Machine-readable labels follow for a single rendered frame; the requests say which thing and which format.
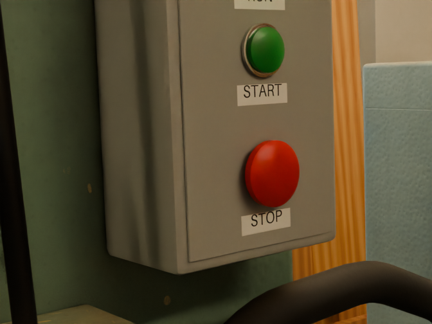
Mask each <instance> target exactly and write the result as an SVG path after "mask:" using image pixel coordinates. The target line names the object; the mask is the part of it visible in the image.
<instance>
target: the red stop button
mask: <svg viewBox="0 0 432 324"><path fill-rule="evenodd" d="M299 177H300V166H299V162H298V158H297V156H296V153H295V151H294V150H293V149H292V148H291V147H290V146H289V145H288V144H287V143H285V142H283V141H278V140H267V141H264V142H262V143H260V144H259V145H257V146H256V147H255V148H254V150H253V151H252V152H251V154H250V156H249V158H248V160H247V163H246V169H245V181H246V187H247V190H248V192H249V194H250V196H251V197H252V199H253V200H254V201H255V202H256V203H258V204H260V205H262V206H268V207H278V206H281V205H283V204H285V203H286V202H287V201H288V200H289V199H290V198H291V197H292V196H293V194H294V192H295V191H296V188H297V186H298V181H299Z"/></svg>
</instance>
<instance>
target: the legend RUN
mask: <svg viewBox="0 0 432 324"><path fill-rule="evenodd" d="M234 5H235V9H256V10H285V0H234Z"/></svg>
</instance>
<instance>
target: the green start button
mask: <svg viewBox="0 0 432 324"><path fill-rule="evenodd" d="M241 54H242V60H243V62H244V65H245V66H246V68H247V70H248V71H249V72H250V73H251V74H253V75H255V76H256V77H270V76H271V75H274V74H275V73H276V72H277V71H278V70H279V68H280V66H281V65H282V62H283V59H284V55H285V47H284V42H283V39H282V37H281V35H280V34H279V32H278V30H277V29H276V28H275V27H274V26H272V25H270V24H267V23H258V24H254V25H252V26H251V27H250V28H249V29H248V30H247V31H246V33H245V35H244V37H243V39H242V45H241Z"/></svg>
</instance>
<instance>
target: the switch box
mask: <svg viewBox="0 0 432 324"><path fill-rule="evenodd" d="M94 15H95V28H96V52H97V66H98V90H99V103H100V127H101V141H102V165H103V189H104V203H105V227H106V240H107V250H108V253H109V254H110V255H111V256H114V257H118V258H122V259H125V260H128V261H131V262H135V263H138V264H142V265H144V266H149V267H152V268H155V269H159V270H162V271H166V272H168V273H172V274H175V275H185V274H188V273H193V272H196V271H202V270H205V269H210V268H214V267H219V266H224V265H228V264H233V263H236V262H241V261H245V260H250V259H253V258H258V257H264V256H267V255H272V254H276V253H281V252H284V251H290V250H293V249H298V248H304V247H307V246H312V245H315V244H321V243H324V242H329V241H331V240H333V239H335V236H336V188H335V155H334V89H333V56H332V0H285V10H256V9H235V5H234V0H94ZM258 23H267V24H270V25H272V26H274V27H275V28H276V29H277V30H278V32H279V34H280V35H281V37H282V39H283V43H284V47H285V55H284V58H283V62H282V65H281V66H280V68H279V70H278V71H277V72H276V73H275V74H274V75H271V76H269V77H257V76H255V75H253V74H251V73H250V72H249V71H248V70H247V68H246V66H245V65H244V62H243V60H242V54H241V45H242V39H243V37H244V35H245V33H246V31H247V30H248V29H249V28H250V27H251V26H252V25H254V24H258ZM281 83H287V103H270V104H261V105H243V106H238V103H237V86H242V85H255V84H281ZM267 140H278V141H283V142H285V143H287V144H288V145H289V146H290V147H291V148H292V149H293V150H294V151H295V153H296V156H297V158H298V162H299V166H300V177H299V181H298V186H297V188H296V191H295V192H294V194H293V196H292V197H291V198H290V199H289V200H288V201H287V202H286V203H285V204H283V205H281V206H278V207H268V206H262V205H260V204H258V203H257V202H255V201H254V200H253V199H252V197H251V196H250V194H249V192H248V189H247V187H246V181H245V169H246V163H247V161H248V158H249V156H250V154H251V152H252V151H253V150H254V148H255V147H256V146H257V145H259V144H260V143H262V142H264V141H267ZM285 208H290V213H291V227H287V228H281V229H275V230H271V231H265V232H261V233H255V234H252V235H246V236H242V221H241V217H242V216H246V215H252V214H257V213H264V212H270V211H274V210H281V209H285Z"/></svg>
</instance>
